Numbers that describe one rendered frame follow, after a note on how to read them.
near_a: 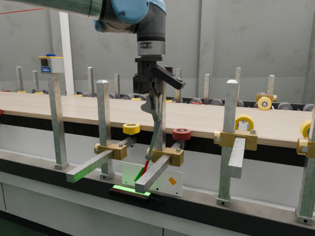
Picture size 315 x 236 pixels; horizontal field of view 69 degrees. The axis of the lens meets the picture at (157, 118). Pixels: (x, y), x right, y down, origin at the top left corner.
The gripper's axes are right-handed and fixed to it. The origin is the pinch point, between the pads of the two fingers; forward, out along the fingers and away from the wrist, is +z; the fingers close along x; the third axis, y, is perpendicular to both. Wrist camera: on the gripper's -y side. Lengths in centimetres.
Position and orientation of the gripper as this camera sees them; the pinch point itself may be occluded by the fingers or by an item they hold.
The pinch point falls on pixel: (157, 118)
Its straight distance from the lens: 78.1
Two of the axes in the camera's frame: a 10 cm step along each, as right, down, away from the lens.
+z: 0.0, 9.7, 2.3
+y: -9.3, -0.9, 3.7
